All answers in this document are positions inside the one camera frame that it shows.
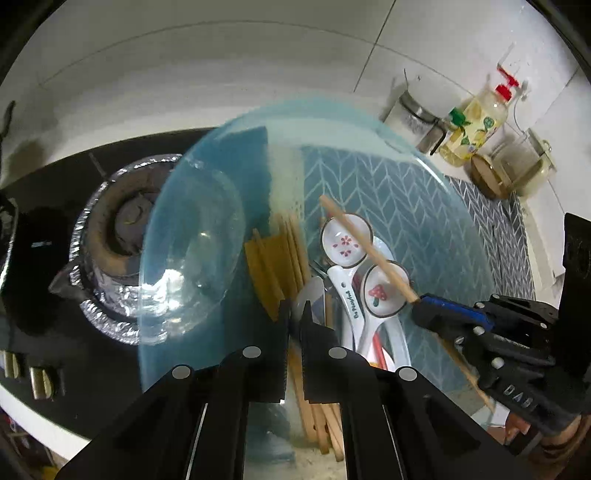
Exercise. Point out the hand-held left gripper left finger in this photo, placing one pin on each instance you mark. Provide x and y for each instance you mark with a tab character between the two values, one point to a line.
282	364

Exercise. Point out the black pot support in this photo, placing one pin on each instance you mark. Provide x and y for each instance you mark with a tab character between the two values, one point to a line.
65	284

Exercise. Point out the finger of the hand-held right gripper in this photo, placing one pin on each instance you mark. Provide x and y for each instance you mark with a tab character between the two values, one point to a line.
443	321

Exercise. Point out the gas stove burner with foil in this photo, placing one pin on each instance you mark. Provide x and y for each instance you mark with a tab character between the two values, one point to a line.
106	295

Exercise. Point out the glass jar with metal lid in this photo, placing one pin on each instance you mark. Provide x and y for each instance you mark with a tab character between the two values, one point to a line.
415	110

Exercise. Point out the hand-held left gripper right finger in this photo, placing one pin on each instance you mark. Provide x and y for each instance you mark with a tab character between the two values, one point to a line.
311	369

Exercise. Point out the person's right hand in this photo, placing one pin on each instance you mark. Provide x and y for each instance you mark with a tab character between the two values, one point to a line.
513	429

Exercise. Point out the red chopstick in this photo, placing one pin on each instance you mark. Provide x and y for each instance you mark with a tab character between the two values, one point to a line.
378	351

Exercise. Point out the stove knob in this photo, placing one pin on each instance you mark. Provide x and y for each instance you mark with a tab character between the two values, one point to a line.
41	382
10	364

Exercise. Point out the yellow dish soap bottle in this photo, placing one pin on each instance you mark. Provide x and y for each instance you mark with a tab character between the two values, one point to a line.
475	129

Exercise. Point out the plain bamboo chopstick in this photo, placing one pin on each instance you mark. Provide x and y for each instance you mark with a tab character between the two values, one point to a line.
369	251

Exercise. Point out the blue glass bowl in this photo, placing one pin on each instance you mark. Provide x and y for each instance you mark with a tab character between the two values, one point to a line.
221	161

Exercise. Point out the gas burner head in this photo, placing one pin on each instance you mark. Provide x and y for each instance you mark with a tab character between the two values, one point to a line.
134	221

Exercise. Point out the flower print ceramic spoon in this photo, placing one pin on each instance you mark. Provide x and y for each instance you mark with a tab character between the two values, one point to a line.
345	242

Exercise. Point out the grey herringbone mat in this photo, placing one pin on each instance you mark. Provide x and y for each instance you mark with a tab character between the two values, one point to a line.
501	221

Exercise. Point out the white wall outlet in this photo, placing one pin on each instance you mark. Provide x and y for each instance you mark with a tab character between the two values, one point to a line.
510	57

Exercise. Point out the pile of wooden chopsticks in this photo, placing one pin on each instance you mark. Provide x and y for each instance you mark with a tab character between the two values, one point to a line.
268	281

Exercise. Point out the glass jar with wooden lid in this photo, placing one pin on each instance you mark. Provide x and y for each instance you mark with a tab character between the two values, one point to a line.
517	170

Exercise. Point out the large white ceramic spoon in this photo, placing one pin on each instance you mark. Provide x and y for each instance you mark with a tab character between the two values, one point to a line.
398	344

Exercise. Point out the black gas stove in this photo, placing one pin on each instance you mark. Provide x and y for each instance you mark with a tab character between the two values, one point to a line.
41	221

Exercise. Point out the mushroom print ceramic spoon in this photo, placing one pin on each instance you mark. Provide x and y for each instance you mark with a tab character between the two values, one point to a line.
384	293

